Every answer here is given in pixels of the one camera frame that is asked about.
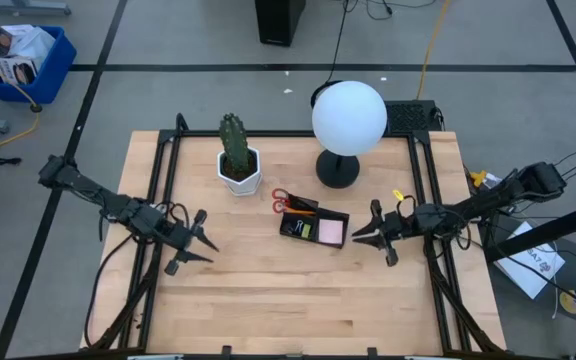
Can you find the yellow cable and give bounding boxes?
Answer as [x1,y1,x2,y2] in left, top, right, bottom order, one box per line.
[415,0,452,100]

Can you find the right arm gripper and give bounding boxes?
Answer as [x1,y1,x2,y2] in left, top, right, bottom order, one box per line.
[351,199,442,268]

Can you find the white globe lamp black base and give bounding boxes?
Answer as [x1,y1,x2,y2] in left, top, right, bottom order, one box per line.
[311,80,389,190]

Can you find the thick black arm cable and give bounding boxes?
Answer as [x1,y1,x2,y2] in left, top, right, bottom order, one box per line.
[83,232,137,349]

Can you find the black mesh desk organizer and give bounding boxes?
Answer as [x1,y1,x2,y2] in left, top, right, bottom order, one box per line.
[278,193,351,250]

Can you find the black lamp cable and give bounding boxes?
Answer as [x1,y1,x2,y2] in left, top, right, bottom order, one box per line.
[310,0,352,109]

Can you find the black diagonal beam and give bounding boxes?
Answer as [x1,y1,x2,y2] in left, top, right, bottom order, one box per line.
[485,197,576,264]

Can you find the black vented box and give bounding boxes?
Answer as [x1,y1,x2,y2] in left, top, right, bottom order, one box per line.
[384,99,444,134]

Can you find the green cactus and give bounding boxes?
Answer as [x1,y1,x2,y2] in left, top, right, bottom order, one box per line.
[218,112,252,176]

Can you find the white hexagonal plant pot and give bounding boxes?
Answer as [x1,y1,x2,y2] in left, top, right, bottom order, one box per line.
[216,147,263,197]

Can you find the pink sticky note pad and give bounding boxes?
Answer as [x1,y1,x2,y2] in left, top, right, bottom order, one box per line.
[317,218,345,246]

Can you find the black computer tower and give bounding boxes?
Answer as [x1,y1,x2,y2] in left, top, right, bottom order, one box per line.
[254,0,307,48]

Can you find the blue plastic bin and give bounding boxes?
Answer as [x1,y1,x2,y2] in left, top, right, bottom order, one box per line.
[0,25,78,105]

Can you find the yellow extension cord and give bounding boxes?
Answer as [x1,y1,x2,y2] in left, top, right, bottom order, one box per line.
[0,43,42,159]

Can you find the red handled scissors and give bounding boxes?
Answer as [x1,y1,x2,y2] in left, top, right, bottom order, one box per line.
[270,187,295,215]

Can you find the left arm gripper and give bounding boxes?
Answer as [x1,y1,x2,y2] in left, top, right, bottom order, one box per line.
[160,209,220,277]

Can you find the white printed paper sheet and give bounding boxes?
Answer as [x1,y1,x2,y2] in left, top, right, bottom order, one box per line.
[493,224,567,300]

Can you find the white printed cartons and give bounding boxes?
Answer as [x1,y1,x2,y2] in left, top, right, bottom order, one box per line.
[0,23,57,86]

